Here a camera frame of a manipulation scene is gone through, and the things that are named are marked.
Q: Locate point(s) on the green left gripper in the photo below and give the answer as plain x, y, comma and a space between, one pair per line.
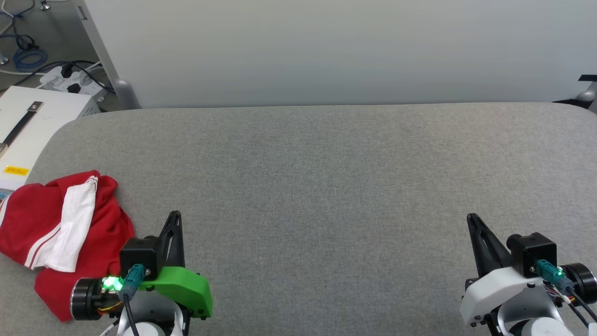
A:
186, 289

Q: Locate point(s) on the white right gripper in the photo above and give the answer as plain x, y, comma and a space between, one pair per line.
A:
489, 294

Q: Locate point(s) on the red white basketball jersey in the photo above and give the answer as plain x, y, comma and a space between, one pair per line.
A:
28, 224

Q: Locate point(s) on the white power strip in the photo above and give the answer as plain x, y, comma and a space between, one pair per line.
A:
70, 81

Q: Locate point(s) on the white partition panel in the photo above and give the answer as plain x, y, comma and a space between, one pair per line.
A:
326, 46

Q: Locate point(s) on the grey metal stand leg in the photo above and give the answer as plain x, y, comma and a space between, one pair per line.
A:
45, 5

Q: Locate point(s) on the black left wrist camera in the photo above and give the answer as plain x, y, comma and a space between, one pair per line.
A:
139, 256

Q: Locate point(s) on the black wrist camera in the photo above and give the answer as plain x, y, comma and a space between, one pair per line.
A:
139, 256
531, 252

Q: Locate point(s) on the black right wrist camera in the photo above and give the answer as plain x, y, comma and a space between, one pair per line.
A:
531, 252

